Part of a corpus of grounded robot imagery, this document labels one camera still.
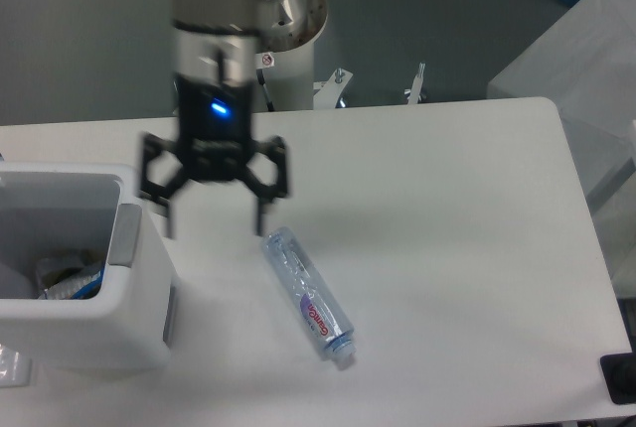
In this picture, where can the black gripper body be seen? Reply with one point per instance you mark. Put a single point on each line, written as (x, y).
(214, 129)

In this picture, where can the clear plastic water bottle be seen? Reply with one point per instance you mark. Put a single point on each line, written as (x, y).
(330, 328)

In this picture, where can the blue snack wrapper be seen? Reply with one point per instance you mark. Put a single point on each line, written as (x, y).
(78, 285)

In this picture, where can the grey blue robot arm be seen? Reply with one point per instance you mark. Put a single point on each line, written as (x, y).
(216, 44)

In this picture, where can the white trash can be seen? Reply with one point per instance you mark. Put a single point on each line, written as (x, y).
(92, 211)

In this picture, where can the clear plastic item bottom left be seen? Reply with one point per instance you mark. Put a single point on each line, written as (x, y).
(15, 368)

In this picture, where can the white side table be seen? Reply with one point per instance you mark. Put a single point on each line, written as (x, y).
(585, 64)

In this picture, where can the black device at edge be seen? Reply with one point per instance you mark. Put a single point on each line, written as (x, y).
(619, 374)

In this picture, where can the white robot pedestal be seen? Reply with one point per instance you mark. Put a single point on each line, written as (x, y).
(288, 77)

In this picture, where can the white pedestal base frame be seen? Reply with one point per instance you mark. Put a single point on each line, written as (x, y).
(328, 94)

